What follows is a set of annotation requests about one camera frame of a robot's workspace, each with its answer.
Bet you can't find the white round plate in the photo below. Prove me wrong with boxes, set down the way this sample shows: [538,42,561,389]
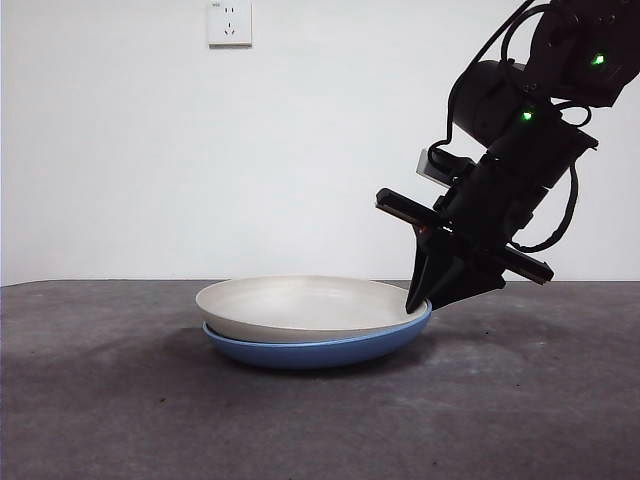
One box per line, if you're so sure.
[195,274,432,344]

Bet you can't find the blue round plate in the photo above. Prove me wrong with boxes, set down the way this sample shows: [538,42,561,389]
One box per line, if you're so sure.
[201,299,433,371]

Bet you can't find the pale grey camera box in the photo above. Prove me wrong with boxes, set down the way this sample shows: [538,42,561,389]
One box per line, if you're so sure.
[415,146,476,189]

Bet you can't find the looped black cable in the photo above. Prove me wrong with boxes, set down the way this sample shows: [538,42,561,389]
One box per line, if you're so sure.
[508,162,582,252]

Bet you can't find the long black cable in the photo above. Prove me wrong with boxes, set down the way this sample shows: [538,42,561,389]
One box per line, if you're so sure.
[429,0,539,156]

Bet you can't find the white wall socket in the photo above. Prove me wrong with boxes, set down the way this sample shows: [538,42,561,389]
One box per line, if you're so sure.
[208,0,254,49]

